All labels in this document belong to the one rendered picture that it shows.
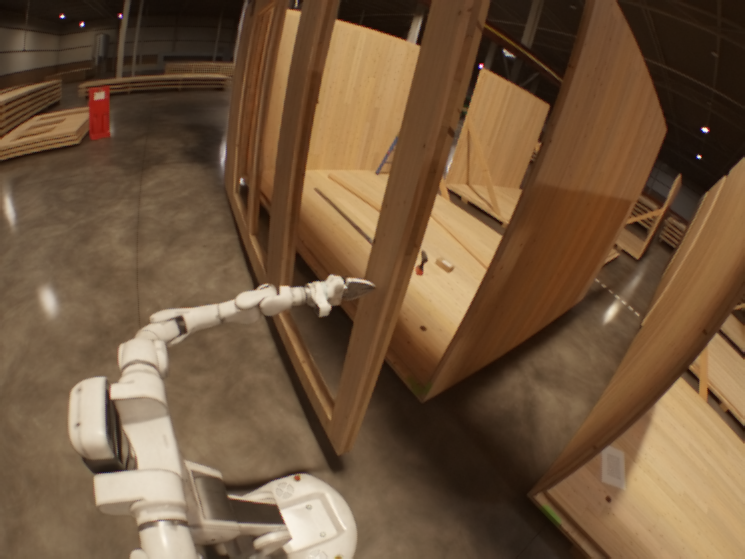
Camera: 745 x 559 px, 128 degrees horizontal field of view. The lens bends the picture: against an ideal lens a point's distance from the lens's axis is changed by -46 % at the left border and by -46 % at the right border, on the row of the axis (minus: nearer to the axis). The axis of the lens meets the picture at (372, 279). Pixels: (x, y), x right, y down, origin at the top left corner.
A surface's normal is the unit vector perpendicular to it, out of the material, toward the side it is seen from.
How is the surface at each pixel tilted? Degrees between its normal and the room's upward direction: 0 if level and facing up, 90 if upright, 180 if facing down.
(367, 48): 90
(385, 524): 0
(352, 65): 90
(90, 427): 7
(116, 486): 4
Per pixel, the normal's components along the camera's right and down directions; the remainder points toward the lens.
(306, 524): 0.23, -0.80
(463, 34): 0.48, 0.56
